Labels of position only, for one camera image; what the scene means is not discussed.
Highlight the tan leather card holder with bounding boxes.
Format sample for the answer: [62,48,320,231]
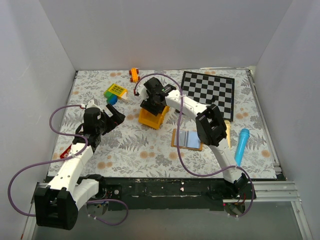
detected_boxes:
[171,128,203,151]

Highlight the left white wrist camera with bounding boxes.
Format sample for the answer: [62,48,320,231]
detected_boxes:
[85,98,102,111]

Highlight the red toy block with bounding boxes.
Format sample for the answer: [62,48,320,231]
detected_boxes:
[59,146,71,159]

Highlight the yellow green toy block house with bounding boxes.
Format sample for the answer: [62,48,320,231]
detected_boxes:
[103,83,128,105]

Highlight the floral table mat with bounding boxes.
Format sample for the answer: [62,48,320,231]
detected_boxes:
[48,69,276,179]

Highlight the purple cable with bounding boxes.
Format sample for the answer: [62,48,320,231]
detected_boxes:
[7,103,130,227]
[133,73,257,218]

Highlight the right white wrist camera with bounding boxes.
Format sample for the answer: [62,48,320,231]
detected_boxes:
[134,85,149,100]

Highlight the blue toy microphone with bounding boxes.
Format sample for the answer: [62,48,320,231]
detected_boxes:
[235,128,250,166]

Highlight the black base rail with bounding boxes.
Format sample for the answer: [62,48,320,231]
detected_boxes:
[74,176,256,212]

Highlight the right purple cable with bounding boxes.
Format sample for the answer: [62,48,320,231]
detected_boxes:
[133,73,257,218]

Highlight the black white chessboard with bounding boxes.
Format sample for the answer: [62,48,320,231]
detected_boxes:
[181,71,235,122]

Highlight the beige toy microphone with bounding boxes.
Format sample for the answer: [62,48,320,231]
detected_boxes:
[224,120,232,149]

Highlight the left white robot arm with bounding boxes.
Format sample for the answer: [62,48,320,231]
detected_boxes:
[34,100,125,230]

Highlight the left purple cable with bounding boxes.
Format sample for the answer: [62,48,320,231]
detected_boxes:
[7,103,130,227]

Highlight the orange toy car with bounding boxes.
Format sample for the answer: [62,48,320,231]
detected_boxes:
[129,67,140,83]

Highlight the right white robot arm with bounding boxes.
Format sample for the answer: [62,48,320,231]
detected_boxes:
[133,77,248,199]

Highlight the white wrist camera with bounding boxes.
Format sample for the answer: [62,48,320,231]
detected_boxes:
[134,85,149,100]
[85,98,102,111]

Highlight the yellow plastic bin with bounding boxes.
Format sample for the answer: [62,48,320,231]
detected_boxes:
[138,106,170,130]

